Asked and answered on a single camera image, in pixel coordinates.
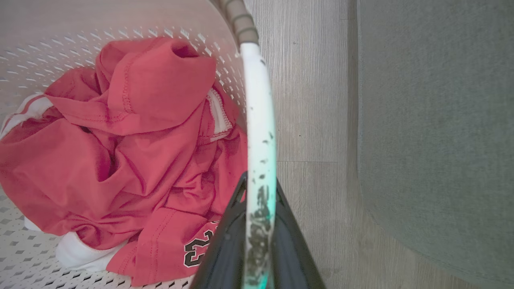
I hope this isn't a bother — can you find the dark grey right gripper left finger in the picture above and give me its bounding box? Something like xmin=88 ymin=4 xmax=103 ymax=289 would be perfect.
xmin=190 ymin=172 xmax=248 ymax=289

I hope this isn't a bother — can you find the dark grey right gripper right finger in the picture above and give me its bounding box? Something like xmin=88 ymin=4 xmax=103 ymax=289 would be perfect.
xmin=271 ymin=179 xmax=326 ymax=289

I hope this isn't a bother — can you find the white perforated laundry basket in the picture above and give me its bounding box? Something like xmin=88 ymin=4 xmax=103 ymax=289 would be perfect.
xmin=0 ymin=0 xmax=278 ymax=289

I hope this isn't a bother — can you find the red jersey with white trim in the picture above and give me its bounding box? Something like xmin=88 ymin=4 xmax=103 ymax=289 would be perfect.
xmin=0 ymin=37 xmax=249 ymax=287

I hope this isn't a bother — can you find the grey-green rug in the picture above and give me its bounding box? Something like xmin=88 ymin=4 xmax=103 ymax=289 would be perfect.
xmin=357 ymin=0 xmax=514 ymax=286

